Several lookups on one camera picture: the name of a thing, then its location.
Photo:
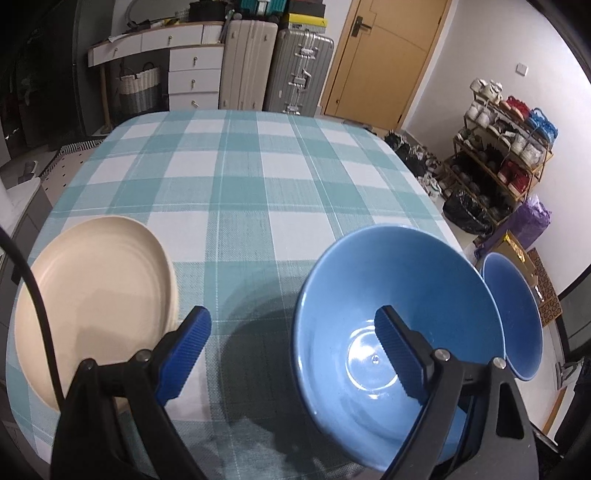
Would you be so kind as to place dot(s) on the beige hard suitcase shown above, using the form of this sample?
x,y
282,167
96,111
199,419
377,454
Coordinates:
x,y
247,64

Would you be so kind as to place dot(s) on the purple bag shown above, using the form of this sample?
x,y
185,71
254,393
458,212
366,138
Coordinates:
x,y
533,221

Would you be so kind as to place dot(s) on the marble top side table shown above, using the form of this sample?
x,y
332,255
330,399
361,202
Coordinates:
x,y
23,212

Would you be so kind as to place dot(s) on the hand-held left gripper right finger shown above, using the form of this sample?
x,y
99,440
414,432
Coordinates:
x,y
401,350

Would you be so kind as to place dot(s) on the yellow printed box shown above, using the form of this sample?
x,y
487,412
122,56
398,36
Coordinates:
x,y
515,247

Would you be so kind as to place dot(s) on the teal checked tablecloth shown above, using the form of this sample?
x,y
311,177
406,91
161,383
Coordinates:
x,y
240,194

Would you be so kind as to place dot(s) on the blue bowl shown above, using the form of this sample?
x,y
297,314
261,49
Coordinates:
x,y
512,318
341,323

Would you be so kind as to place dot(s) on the teal hard suitcase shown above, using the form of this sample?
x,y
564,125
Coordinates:
x,y
263,6

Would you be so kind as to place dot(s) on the plain black shoebox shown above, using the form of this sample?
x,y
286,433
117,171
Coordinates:
x,y
307,6

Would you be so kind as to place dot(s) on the yellow black shoebox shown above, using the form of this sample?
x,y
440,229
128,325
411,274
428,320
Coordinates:
x,y
302,21

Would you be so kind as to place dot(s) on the dark wardrobe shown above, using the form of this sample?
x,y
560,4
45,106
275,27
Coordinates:
x,y
37,92

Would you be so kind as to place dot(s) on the grey white woven basket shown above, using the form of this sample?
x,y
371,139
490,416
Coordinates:
x,y
138,92

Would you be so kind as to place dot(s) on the black trash bag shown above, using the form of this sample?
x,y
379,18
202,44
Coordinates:
x,y
466,212

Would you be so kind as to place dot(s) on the pile of dark shoes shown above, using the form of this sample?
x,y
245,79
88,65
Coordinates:
x,y
413,157

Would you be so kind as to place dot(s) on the oval grey-framed mirror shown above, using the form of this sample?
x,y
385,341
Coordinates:
x,y
157,9

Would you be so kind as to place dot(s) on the brown patterned door mat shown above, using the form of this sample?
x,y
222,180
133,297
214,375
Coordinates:
x,y
547,290

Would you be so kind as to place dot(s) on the white light switch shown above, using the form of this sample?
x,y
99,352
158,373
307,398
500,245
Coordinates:
x,y
521,69

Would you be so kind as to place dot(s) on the wooden door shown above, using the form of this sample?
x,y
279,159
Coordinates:
x,y
383,64

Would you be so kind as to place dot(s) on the silver hard suitcase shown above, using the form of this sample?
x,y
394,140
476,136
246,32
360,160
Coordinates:
x,y
295,60

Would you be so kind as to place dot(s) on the grey slipper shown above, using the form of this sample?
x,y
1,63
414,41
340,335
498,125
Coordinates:
x,y
29,169

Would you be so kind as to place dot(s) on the white dotted rug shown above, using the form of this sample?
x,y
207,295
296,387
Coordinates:
x,y
69,159

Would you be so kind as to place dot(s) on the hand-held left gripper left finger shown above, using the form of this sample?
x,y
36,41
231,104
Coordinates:
x,y
182,355

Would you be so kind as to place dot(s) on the white dresser with drawers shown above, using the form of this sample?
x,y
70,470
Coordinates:
x,y
194,74

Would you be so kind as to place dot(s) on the shoe rack with shoes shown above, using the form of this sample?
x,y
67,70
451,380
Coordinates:
x,y
517,107

